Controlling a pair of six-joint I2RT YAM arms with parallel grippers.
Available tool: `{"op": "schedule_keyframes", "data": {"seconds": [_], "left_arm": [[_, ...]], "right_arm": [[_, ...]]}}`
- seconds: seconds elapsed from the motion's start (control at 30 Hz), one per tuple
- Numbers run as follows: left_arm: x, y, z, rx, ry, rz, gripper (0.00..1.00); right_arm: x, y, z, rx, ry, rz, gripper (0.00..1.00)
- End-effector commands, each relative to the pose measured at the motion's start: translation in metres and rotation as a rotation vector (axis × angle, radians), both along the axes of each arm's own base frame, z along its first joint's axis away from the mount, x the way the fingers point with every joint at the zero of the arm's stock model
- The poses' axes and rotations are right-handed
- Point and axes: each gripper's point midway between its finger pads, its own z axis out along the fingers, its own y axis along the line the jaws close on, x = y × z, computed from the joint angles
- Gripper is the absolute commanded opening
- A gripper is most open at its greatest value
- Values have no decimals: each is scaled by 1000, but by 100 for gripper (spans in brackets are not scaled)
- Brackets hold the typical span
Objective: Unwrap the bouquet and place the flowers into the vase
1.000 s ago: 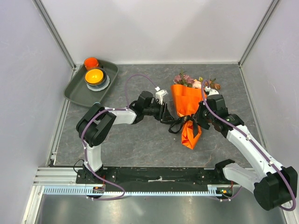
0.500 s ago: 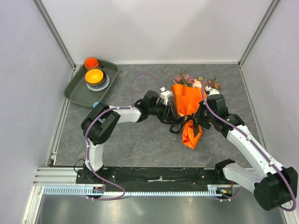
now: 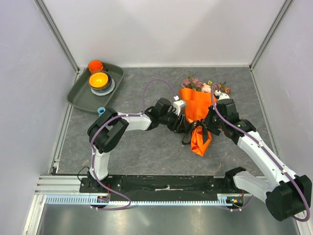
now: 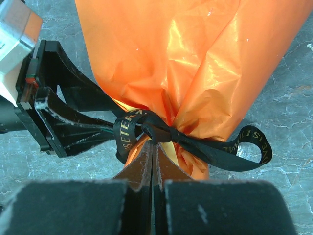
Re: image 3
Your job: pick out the orange flower bouquet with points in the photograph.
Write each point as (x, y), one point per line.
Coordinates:
(197, 96)

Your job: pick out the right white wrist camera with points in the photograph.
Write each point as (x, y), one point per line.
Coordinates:
(220, 95)

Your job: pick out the left aluminium frame post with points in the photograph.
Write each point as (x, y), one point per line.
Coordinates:
(56, 33)

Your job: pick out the aluminium frame post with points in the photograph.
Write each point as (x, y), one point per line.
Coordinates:
(56, 33)
(270, 33)

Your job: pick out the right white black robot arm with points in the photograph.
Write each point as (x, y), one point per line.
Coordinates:
(284, 192)

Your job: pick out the white plate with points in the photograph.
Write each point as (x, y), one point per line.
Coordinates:
(106, 92)

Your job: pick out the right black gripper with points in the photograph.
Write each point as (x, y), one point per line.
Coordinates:
(207, 121)

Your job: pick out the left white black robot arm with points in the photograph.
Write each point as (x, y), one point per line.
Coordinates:
(106, 132)

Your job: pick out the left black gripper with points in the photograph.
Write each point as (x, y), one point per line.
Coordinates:
(178, 126)

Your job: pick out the black ribbon with gold text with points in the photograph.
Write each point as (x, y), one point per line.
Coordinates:
(195, 133)

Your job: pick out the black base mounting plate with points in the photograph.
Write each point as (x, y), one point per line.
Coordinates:
(138, 185)

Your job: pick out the orange bowl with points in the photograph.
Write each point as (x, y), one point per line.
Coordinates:
(99, 80)

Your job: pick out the grey green plastic tray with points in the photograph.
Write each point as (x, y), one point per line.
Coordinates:
(81, 95)

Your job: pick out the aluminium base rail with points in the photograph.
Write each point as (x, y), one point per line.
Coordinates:
(58, 184)

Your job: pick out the orange plastic cup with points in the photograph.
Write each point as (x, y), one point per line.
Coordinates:
(95, 66)

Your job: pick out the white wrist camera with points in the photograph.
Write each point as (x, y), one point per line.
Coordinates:
(178, 105)
(220, 95)

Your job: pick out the right aluminium frame post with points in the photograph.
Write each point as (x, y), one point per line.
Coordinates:
(270, 33)

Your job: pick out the dark grey bowl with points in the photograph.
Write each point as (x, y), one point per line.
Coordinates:
(110, 79)

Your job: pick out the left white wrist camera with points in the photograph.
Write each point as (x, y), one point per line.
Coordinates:
(178, 105)

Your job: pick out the grey slotted cable duct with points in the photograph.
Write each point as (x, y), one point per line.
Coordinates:
(96, 200)

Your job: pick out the blue ribbed vase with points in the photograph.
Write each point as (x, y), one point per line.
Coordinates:
(101, 111)

